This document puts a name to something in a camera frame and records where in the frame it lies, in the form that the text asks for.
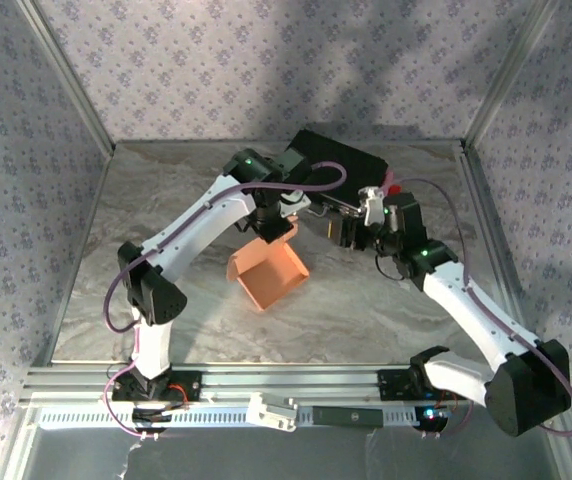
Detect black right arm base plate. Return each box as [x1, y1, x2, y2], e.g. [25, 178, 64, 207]
[376, 368, 467, 404]

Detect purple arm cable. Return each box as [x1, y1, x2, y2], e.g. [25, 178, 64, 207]
[363, 177, 572, 441]
[103, 160, 348, 442]

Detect aluminium side rail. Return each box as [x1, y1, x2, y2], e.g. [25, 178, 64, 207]
[458, 142, 550, 366]
[30, 147, 117, 369]

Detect black flat bar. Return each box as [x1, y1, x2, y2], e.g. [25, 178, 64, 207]
[312, 407, 385, 427]

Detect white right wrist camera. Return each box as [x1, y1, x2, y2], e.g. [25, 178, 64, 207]
[358, 185, 388, 227]

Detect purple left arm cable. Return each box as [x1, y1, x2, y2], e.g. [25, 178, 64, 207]
[103, 160, 348, 442]

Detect white slotted cable duct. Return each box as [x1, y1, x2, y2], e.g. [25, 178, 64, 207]
[30, 403, 450, 431]

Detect white torn tape strip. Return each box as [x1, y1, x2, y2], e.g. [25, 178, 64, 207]
[115, 439, 142, 480]

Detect orange-brown paper box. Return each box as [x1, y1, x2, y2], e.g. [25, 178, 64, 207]
[226, 219, 311, 315]

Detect white plastic bracket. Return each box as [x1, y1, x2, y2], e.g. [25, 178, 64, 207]
[245, 392, 300, 432]

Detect black briefcase with metal trim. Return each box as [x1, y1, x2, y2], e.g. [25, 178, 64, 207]
[285, 129, 390, 217]

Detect aluminium corner post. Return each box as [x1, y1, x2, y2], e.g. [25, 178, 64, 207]
[15, 0, 117, 154]
[463, 0, 552, 151]

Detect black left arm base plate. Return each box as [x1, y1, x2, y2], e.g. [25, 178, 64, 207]
[110, 370, 203, 404]

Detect wide aluminium frame rail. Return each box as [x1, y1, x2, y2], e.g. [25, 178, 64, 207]
[20, 363, 565, 406]

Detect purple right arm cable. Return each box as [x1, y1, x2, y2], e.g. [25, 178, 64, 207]
[363, 177, 572, 441]

